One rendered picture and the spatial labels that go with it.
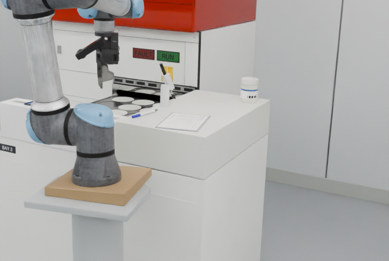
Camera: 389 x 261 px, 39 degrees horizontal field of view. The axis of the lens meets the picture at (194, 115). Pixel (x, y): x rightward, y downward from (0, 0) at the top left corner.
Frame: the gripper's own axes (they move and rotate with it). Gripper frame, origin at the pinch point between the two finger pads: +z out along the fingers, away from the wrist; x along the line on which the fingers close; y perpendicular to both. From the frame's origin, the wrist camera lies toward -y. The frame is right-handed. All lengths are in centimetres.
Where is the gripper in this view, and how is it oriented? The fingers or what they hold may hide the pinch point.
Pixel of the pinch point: (99, 84)
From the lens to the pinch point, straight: 212.5
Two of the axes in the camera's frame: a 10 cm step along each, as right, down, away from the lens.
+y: 9.9, 0.0, 1.0
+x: -1.0, -2.6, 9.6
